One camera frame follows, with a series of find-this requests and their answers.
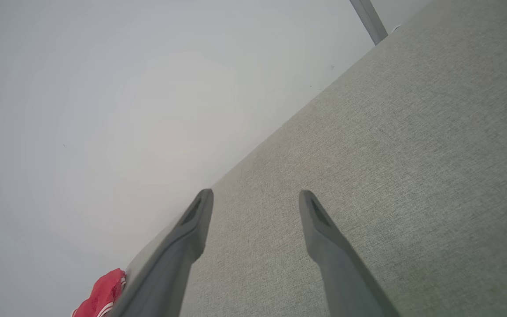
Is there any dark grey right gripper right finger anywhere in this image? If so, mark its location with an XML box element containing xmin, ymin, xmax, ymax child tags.
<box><xmin>298</xmin><ymin>190</ymin><xmax>400</xmax><ymax>317</ymax></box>

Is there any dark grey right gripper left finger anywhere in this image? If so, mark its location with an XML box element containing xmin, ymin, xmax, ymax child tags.
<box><xmin>108</xmin><ymin>189</ymin><xmax>214</xmax><ymax>317</ymax></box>

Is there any red white jersey shirt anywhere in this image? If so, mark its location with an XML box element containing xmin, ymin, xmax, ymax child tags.
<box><xmin>72</xmin><ymin>268</ymin><xmax>127</xmax><ymax>317</ymax></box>

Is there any grey fabric sofa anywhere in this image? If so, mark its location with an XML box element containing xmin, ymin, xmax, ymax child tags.
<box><xmin>121</xmin><ymin>0</ymin><xmax>507</xmax><ymax>317</ymax></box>

